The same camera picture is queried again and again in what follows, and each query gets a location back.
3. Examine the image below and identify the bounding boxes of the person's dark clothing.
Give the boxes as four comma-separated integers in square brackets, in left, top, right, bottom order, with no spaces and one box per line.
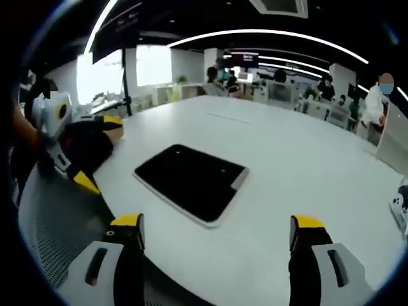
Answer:
[9,140,42,198]

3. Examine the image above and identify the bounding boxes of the ceiling light strip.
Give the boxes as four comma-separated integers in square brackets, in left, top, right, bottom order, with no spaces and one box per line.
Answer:
[83,0,143,55]

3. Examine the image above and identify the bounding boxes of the white partition panel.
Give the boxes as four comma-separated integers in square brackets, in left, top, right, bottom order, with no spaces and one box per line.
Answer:
[375,101,408,175]

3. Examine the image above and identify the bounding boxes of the black tablet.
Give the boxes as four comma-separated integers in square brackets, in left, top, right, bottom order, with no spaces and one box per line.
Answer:
[133,143,250,229]

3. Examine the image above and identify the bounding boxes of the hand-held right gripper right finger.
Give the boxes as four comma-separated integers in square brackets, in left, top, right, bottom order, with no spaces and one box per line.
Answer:
[288,215,374,306]

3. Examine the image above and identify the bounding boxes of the black screen on stand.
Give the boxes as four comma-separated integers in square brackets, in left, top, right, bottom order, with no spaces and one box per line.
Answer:
[89,1,143,118]

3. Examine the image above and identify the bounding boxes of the long curved ceiling light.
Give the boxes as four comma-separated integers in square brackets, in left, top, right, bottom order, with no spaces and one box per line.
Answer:
[167,29,370,64]

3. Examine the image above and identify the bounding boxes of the ceiling air conditioner vent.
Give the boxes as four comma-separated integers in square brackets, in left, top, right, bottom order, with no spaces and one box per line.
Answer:
[250,0,309,18]

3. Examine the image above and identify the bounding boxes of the white mesh chair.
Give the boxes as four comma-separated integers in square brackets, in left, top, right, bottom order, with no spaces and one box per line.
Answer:
[17,164,150,306]

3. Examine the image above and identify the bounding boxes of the red display screen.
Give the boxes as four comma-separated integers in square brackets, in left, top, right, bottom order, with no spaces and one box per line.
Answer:
[231,52,259,68]

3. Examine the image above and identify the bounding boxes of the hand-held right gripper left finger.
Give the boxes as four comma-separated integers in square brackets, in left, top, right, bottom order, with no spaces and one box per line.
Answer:
[68,212,146,306]

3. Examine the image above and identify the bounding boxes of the white grey device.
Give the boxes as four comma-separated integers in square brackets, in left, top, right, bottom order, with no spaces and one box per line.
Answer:
[388,184,408,238]

